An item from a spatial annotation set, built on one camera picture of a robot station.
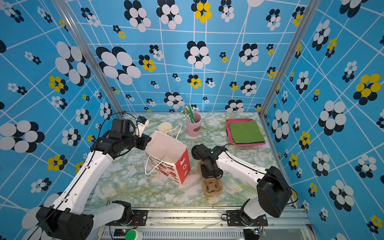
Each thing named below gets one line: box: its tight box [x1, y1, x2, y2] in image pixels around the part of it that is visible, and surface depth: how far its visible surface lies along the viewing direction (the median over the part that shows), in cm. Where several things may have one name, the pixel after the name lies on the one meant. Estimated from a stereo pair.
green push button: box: [125, 229, 144, 240], surface depth 63 cm
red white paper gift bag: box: [145, 130, 191, 185], surface depth 77 cm
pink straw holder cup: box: [186, 112, 202, 137], surface depth 101 cm
